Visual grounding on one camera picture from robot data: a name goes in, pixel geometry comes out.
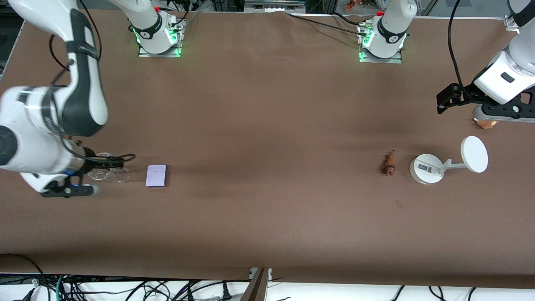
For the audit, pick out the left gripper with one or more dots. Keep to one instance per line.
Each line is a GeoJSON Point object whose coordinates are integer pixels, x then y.
{"type": "Point", "coordinates": [468, 93]}

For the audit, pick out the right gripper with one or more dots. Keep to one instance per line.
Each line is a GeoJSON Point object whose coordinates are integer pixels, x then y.
{"type": "Point", "coordinates": [88, 160]}

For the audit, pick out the lilac phone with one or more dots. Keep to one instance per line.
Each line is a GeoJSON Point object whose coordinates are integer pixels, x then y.
{"type": "Point", "coordinates": [156, 175]}

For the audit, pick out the brown lion statue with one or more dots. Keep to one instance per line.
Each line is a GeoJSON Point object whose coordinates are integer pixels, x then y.
{"type": "Point", "coordinates": [389, 163]}

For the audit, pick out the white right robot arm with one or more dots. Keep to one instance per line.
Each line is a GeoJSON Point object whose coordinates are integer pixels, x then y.
{"type": "Point", "coordinates": [83, 104]}

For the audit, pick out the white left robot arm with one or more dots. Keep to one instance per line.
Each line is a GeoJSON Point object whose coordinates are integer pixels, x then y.
{"type": "Point", "coordinates": [520, 50]}

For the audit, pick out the clear plastic cup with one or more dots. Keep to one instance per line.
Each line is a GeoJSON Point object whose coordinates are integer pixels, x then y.
{"type": "Point", "coordinates": [119, 175]}

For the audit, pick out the orange brown toy animal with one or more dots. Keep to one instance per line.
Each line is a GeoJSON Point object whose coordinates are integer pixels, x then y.
{"type": "Point", "coordinates": [485, 124]}

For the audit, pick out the white round desk stand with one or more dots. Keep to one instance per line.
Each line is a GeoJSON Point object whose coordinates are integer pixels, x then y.
{"type": "Point", "coordinates": [426, 169]}

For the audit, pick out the orange toy figure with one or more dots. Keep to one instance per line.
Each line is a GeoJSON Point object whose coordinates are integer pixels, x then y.
{"type": "Point", "coordinates": [350, 5]}

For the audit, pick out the brown wooden beam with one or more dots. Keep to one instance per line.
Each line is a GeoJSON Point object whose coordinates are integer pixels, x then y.
{"type": "Point", "coordinates": [256, 288]}

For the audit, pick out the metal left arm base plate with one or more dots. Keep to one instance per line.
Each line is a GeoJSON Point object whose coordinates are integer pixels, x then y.
{"type": "Point", "coordinates": [382, 60]}

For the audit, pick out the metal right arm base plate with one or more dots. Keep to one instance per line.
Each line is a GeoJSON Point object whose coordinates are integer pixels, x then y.
{"type": "Point", "coordinates": [180, 42]}

